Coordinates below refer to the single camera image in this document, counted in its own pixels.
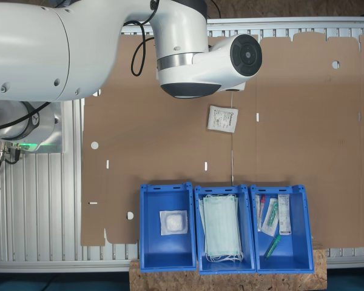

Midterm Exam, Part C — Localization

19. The white printed cotton packet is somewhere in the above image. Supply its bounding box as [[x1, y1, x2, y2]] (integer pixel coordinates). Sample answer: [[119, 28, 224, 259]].
[[207, 105, 240, 133]]

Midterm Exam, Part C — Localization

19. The clear packet of cotton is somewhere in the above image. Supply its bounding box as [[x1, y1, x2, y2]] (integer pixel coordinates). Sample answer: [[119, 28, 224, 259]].
[[159, 209, 189, 236]]

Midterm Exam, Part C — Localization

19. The brown cardboard sheet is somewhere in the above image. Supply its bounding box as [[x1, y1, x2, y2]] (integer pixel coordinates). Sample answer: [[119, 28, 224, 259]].
[[80, 32, 364, 248]]

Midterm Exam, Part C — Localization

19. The red-capped tube in clear packet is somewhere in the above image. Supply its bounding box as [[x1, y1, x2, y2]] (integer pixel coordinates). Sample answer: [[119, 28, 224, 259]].
[[255, 194, 268, 233]]

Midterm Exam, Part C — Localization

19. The green syringe in clear packet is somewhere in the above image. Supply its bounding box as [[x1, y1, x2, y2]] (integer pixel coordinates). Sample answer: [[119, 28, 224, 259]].
[[260, 197, 280, 238]]

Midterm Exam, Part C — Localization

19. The narrow white printed packet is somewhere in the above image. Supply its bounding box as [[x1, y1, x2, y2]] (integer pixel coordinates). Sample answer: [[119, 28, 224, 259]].
[[277, 193, 293, 236]]

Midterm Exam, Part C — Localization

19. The stack of white face masks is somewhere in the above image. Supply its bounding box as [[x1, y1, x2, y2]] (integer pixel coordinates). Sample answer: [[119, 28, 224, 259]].
[[198, 193, 244, 263]]

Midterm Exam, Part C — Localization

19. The loose green syringe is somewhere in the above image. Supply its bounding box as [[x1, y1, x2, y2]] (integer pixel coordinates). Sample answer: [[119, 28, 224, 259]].
[[265, 234, 283, 259]]

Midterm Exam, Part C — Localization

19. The blue plastic bin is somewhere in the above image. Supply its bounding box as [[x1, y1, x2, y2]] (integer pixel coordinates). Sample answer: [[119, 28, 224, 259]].
[[249, 184, 315, 275], [139, 181, 198, 272], [194, 184, 257, 276]]

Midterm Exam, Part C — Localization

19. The aluminium base mounting plate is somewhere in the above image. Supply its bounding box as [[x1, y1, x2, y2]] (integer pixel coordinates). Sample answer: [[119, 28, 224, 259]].
[[33, 101, 64, 154]]

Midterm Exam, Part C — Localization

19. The chipboard wood panel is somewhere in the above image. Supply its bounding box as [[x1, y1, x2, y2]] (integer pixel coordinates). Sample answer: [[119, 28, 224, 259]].
[[129, 241, 328, 291]]

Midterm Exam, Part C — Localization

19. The black floor cable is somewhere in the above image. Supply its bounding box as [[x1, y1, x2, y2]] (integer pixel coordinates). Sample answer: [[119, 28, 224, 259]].
[[207, 0, 223, 18]]

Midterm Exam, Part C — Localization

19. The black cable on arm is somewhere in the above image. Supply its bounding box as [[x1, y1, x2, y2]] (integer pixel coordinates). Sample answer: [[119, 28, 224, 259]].
[[130, 21, 156, 77]]

